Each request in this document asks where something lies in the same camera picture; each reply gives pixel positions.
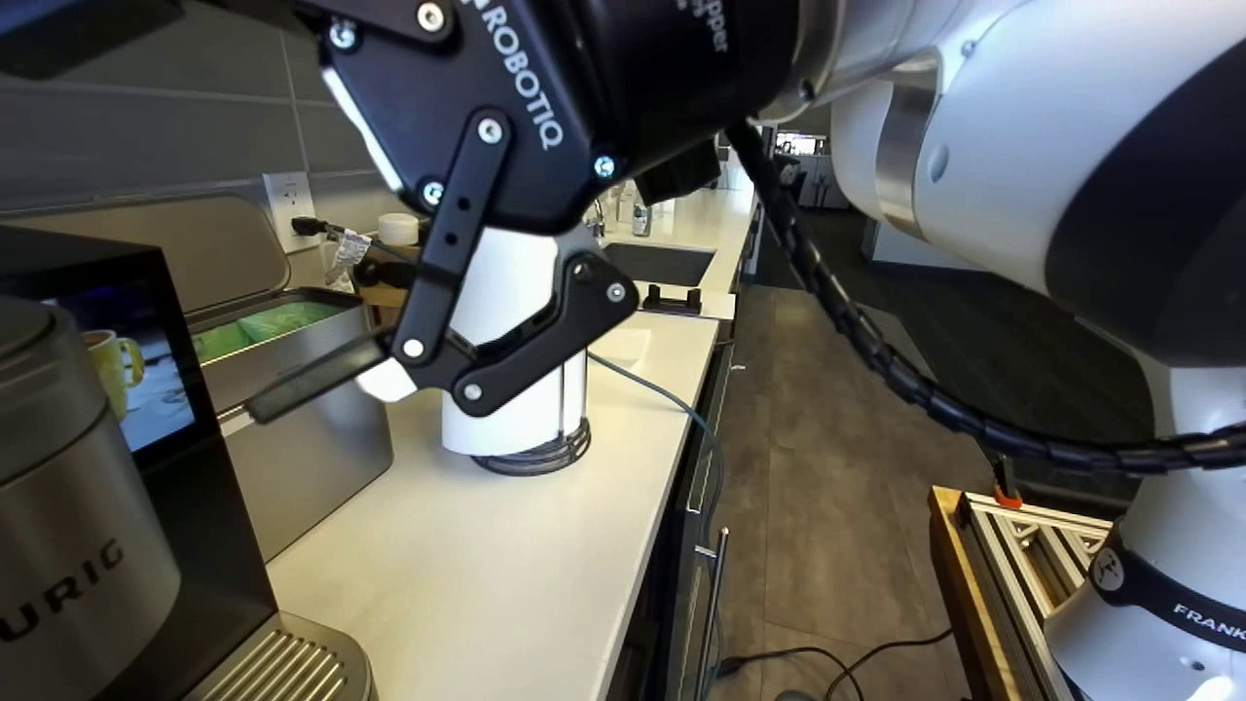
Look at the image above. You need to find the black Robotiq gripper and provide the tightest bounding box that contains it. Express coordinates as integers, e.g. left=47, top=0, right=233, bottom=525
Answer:
left=245, top=0, right=831, bottom=427

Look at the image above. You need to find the white wall power outlet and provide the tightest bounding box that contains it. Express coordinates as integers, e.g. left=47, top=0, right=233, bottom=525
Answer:
left=262, top=169, right=320, bottom=257

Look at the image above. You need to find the white paper towel roll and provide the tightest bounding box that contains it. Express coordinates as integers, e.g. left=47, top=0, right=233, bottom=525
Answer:
left=355, top=227, right=594, bottom=465

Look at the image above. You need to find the dark base cabinet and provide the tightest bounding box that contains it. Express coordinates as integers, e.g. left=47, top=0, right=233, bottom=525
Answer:
left=602, top=323, right=746, bottom=701

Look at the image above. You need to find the black corrugated cable conduit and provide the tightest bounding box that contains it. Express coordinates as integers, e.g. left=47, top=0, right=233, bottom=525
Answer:
left=724, top=117, right=1246, bottom=479

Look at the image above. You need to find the black silver Keurig coffeemaker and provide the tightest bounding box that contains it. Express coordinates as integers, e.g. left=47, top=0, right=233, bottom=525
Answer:
left=0, top=227, right=380, bottom=701

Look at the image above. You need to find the aluminium and wood robot stand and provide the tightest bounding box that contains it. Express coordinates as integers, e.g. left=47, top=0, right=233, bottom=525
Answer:
left=927, top=483, right=1120, bottom=701

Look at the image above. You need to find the black countertop sink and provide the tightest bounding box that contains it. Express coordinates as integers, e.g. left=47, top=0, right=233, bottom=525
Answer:
left=598, top=239, right=721, bottom=288

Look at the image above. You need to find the thin black floor cable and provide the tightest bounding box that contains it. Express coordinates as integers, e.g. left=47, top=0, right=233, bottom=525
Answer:
left=704, top=628, right=957, bottom=701

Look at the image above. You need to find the small white bowl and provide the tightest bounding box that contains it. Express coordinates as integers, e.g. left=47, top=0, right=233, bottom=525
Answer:
left=373, top=209, right=428, bottom=253

